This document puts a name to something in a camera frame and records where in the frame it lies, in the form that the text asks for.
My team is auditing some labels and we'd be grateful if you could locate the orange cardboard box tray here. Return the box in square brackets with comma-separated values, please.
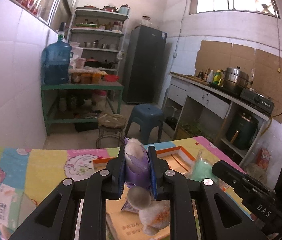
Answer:
[106, 146, 194, 239]

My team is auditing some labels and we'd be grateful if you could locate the yellow green bottle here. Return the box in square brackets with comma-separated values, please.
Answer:
[212, 69, 222, 85]

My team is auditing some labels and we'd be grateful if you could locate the blue plastic stool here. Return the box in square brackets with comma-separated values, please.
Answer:
[125, 104, 164, 145]

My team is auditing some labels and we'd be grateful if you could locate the green item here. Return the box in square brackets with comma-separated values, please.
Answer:
[185, 151, 219, 184]

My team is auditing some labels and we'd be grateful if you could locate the white green bandage box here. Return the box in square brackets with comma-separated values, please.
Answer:
[0, 183, 24, 230]

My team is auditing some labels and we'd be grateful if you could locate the white kitchen counter cabinet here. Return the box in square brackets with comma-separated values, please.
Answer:
[162, 72, 270, 167]

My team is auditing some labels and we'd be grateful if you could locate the black refrigerator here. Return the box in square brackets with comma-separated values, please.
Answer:
[123, 25, 167, 104]

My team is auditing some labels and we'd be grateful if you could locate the black gas stove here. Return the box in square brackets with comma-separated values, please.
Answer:
[240, 89, 274, 115]

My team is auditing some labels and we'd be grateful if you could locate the dark green air fryer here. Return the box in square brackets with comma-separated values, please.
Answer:
[226, 112, 258, 150]

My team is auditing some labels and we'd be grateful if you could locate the white purple printed packet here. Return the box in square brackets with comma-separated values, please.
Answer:
[120, 199, 139, 214]

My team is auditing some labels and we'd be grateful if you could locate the green metal table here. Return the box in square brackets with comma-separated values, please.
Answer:
[41, 80, 124, 135]

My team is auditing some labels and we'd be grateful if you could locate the red plastic basin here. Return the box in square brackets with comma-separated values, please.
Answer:
[104, 74, 119, 82]

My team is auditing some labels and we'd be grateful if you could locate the steel stock pot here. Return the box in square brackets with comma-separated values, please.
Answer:
[222, 66, 253, 96]

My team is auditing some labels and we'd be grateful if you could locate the white shelving rack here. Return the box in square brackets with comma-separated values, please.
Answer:
[66, 6, 130, 75]

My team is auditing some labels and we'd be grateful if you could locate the round cushioned stool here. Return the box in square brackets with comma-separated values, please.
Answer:
[95, 113, 127, 148]

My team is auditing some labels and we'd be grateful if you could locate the plush toy purple dress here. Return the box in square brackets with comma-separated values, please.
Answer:
[124, 138, 170, 236]

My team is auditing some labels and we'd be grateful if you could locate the blue water jug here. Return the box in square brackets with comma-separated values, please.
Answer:
[41, 22, 72, 85]

